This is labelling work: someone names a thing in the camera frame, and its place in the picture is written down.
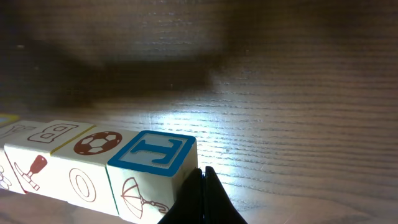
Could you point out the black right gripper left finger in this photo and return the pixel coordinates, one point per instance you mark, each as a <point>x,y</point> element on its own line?
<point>187,208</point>

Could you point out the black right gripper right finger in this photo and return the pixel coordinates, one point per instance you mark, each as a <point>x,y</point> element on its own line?
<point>217,206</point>

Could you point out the wooden block blue X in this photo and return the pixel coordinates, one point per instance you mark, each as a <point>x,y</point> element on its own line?
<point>53,136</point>

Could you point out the wooden block bee picture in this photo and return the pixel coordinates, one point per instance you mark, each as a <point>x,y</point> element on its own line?
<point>20,162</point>

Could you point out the wooden block green J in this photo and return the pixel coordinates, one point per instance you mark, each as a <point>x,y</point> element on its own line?
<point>147,173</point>

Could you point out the wooden block umbrella seven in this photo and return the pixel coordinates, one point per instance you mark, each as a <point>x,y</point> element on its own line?
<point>7,119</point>

